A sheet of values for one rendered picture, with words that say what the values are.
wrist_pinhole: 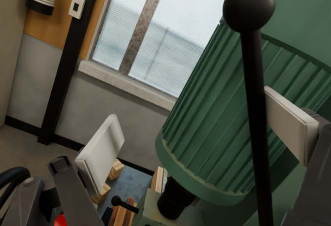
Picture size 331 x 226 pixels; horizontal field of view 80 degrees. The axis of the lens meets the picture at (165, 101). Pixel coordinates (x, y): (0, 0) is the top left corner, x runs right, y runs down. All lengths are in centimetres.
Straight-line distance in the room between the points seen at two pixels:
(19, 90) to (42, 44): 46
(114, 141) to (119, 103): 158
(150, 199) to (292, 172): 26
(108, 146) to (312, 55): 21
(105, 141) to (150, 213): 28
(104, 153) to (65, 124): 185
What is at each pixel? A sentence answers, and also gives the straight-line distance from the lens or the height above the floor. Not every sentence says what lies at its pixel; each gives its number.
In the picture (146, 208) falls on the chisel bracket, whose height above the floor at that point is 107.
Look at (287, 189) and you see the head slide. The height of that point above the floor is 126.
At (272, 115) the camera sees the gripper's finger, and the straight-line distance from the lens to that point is 17.
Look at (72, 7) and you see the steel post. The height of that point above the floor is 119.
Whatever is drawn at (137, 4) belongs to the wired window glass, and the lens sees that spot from 167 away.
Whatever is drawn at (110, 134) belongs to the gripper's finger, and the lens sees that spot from 18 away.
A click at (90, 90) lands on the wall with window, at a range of 178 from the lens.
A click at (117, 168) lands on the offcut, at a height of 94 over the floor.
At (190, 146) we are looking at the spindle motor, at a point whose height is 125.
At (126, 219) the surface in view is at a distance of 55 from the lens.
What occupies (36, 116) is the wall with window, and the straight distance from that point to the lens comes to 210.
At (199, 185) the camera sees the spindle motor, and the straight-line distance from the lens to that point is 29.
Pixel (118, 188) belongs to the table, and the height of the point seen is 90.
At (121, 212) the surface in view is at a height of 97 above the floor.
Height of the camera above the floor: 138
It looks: 20 degrees down
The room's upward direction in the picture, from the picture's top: 27 degrees clockwise
